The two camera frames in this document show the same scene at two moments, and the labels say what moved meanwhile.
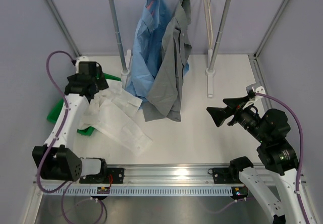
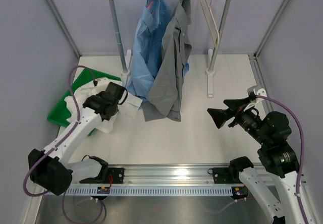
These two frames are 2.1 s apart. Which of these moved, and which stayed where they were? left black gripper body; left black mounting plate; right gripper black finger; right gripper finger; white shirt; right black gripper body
Moved: left black gripper body; white shirt
Stayed: left black mounting plate; right black gripper body; right gripper finger; right gripper black finger
